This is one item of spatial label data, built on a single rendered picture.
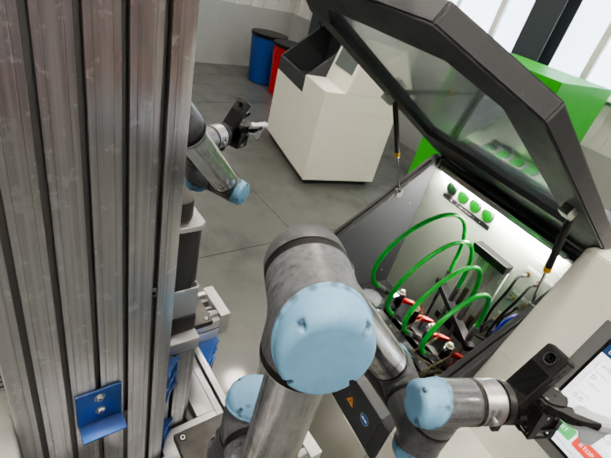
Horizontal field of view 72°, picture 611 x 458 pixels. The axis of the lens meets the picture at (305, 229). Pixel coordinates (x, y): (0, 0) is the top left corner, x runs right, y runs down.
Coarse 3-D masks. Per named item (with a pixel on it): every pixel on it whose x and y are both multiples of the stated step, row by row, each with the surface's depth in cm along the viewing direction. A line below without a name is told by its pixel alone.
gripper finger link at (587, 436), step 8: (576, 408) 69; (584, 408) 70; (584, 416) 68; (592, 416) 68; (600, 416) 69; (568, 424) 70; (608, 424) 67; (584, 432) 70; (592, 432) 69; (600, 432) 68; (608, 432) 68; (584, 440) 70; (592, 440) 70
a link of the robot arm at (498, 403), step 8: (488, 384) 68; (496, 384) 69; (488, 392) 67; (496, 392) 67; (504, 392) 68; (488, 400) 66; (496, 400) 66; (504, 400) 67; (496, 408) 66; (504, 408) 66; (488, 416) 66; (496, 416) 67; (504, 416) 67; (488, 424) 67; (496, 424) 66
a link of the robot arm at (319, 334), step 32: (288, 256) 51; (320, 256) 50; (288, 288) 47; (320, 288) 46; (352, 288) 47; (288, 320) 44; (320, 320) 43; (352, 320) 44; (288, 352) 44; (320, 352) 45; (352, 352) 45; (288, 384) 46; (320, 384) 47; (256, 416) 59; (288, 416) 55; (256, 448) 61; (288, 448) 59
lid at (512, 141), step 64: (320, 0) 93; (384, 0) 67; (448, 0) 59; (384, 64) 111; (448, 64) 74; (512, 64) 59; (448, 128) 122; (512, 128) 79; (512, 192) 124; (576, 192) 79
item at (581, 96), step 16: (528, 64) 368; (544, 80) 323; (560, 80) 321; (576, 80) 349; (560, 96) 321; (576, 96) 332; (592, 96) 343; (608, 96) 355; (576, 112) 345; (592, 112) 357; (576, 128) 361; (416, 160) 440
